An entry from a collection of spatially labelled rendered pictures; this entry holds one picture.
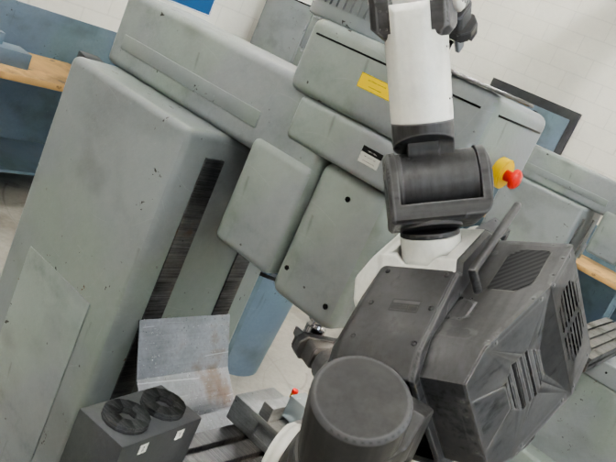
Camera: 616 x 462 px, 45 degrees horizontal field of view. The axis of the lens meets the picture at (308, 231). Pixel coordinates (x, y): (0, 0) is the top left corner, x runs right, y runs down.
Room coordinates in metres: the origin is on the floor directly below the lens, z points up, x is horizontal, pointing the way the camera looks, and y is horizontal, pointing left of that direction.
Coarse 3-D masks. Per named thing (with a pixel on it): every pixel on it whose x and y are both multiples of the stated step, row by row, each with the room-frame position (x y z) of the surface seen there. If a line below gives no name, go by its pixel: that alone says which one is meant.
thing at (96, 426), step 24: (96, 408) 1.19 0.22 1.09; (120, 408) 1.20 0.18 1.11; (144, 408) 1.24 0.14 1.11; (168, 408) 1.27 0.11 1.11; (72, 432) 1.17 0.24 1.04; (96, 432) 1.15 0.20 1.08; (120, 432) 1.15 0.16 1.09; (144, 432) 1.18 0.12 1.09; (168, 432) 1.22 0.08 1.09; (192, 432) 1.30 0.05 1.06; (72, 456) 1.16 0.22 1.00; (96, 456) 1.14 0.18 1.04; (120, 456) 1.12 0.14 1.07; (144, 456) 1.18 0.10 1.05; (168, 456) 1.26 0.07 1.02
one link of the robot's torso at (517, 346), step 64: (384, 256) 1.08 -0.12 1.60; (448, 256) 1.03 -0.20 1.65; (512, 256) 1.06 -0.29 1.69; (384, 320) 0.97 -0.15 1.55; (448, 320) 0.95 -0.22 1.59; (512, 320) 0.92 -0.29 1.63; (576, 320) 1.10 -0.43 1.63; (448, 384) 0.87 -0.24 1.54; (512, 384) 0.92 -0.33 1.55; (576, 384) 1.04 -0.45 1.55; (448, 448) 0.92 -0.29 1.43; (512, 448) 0.93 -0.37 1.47
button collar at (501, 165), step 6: (498, 162) 1.42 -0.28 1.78; (504, 162) 1.42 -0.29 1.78; (510, 162) 1.43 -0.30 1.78; (492, 168) 1.42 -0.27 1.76; (498, 168) 1.42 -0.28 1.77; (504, 168) 1.42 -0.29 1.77; (510, 168) 1.44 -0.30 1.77; (498, 174) 1.41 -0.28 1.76; (498, 180) 1.42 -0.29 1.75; (498, 186) 1.43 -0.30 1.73
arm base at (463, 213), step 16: (480, 144) 1.10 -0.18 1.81; (384, 160) 1.07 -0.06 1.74; (480, 160) 1.06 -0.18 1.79; (384, 176) 1.09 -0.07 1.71; (400, 176) 1.04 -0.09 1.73; (480, 176) 1.05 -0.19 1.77; (384, 192) 1.12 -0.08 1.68; (400, 192) 1.04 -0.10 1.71; (480, 192) 1.06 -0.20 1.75; (400, 208) 1.02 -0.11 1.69; (416, 208) 1.03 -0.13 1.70; (432, 208) 1.03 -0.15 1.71; (448, 208) 1.03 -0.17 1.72; (464, 208) 1.03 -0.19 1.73; (480, 208) 1.03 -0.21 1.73; (400, 224) 1.02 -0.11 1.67; (416, 224) 1.03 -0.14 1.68; (432, 224) 1.02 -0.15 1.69; (448, 224) 1.03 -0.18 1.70; (464, 224) 1.08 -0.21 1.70
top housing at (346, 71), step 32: (320, 32) 1.59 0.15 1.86; (352, 32) 1.56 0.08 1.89; (320, 64) 1.57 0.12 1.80; (352, 64) 1.53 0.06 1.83; (384, 64) 1.48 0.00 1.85; (320, 96) 1.55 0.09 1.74; (352, 96) 1.51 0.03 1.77; (384, 96) 1.47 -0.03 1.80; (480, 96) 1.36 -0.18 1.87; (384, 128) 1.45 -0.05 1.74; (480, 128) 1.35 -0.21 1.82; (512, 128) 1.43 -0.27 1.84
